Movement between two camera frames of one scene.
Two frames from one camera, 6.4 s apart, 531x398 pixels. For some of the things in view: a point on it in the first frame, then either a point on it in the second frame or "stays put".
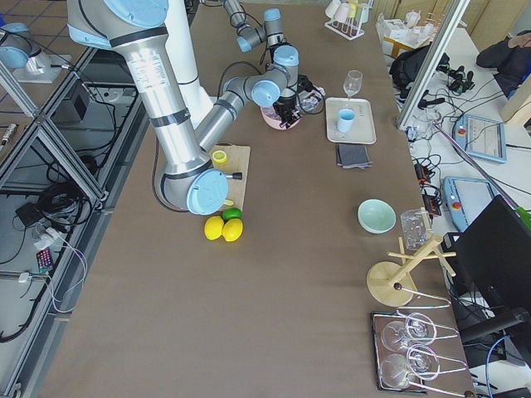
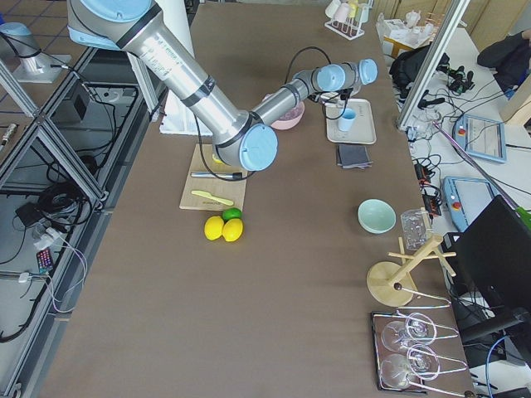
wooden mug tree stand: (390, 283) stays put
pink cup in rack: (342, 12) stays put
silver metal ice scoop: (311, 100) → (333, 104)
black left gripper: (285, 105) → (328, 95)
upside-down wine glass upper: (419, 328) stays put
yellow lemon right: (232, 230) stays put
